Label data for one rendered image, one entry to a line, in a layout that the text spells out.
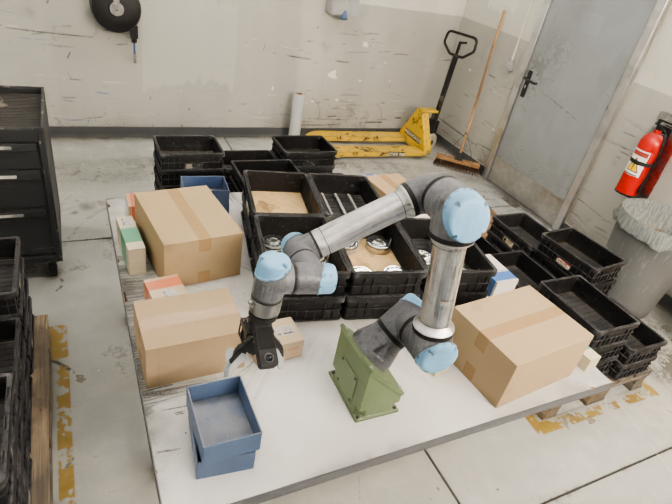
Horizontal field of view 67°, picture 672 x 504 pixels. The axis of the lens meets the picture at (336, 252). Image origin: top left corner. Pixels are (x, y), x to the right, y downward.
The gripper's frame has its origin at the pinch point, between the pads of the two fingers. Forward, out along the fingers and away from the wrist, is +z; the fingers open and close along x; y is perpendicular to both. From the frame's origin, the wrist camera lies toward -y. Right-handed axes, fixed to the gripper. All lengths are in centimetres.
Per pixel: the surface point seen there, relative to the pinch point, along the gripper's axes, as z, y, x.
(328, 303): 12, 39, -41
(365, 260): 7, 57, -64
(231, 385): 13.6, 9.4, 1.6
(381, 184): 2, 115, -101
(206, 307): 8.7, 38.1, 3.3
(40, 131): 11, 176, 53
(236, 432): 17.1, -3.7, 3.0
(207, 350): 13.8, 24.3, 5.3
